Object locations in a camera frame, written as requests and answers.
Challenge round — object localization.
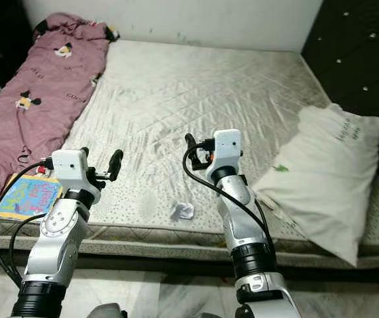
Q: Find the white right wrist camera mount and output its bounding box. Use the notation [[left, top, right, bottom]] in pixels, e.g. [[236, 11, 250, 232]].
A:
[[206, 129, 243, 170]]

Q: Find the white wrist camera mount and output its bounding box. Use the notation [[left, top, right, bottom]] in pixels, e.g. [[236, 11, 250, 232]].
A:
[[206, 129, 243, 170], [50, 149, 89, 193]]

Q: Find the white pillow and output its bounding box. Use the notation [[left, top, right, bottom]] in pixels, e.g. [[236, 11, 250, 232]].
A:
[[252, 103, 379, 267]]

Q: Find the white quilted mattress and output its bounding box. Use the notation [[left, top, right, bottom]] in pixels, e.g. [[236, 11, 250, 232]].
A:
[[0, 38, 379, 269]]

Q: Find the colourful children's board book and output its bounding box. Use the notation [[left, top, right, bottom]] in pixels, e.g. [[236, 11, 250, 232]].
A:
[[0, 174, 64, 221]]

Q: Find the mauve cartoon print blanket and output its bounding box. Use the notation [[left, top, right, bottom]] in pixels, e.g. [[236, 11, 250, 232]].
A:
[[0, 12, 121, 206]]

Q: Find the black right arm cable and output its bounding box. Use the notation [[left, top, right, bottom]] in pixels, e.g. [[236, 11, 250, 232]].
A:
[[182, 149, 273, 246]]

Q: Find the silver left robot leg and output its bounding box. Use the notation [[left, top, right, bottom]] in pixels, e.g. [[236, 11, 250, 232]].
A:
[[91, 303, 129, 318]]

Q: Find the white wrapper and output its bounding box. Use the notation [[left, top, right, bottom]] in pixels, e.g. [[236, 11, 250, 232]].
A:
[[170, 201, 195, 221]]

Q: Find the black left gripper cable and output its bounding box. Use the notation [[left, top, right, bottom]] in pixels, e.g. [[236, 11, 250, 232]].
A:
[[9, 213, 48, 286]]

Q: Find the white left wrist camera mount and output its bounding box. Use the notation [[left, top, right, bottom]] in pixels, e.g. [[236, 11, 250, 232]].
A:
[[50, 149, 89, 193]]

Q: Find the black tufted headboard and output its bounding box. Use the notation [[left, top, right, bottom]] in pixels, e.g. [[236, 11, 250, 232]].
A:
[[301, 0, 379, 196]]

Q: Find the black left camera cable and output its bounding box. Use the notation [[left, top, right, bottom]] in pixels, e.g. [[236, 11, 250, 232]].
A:
[[0, 159, 52, 289]]

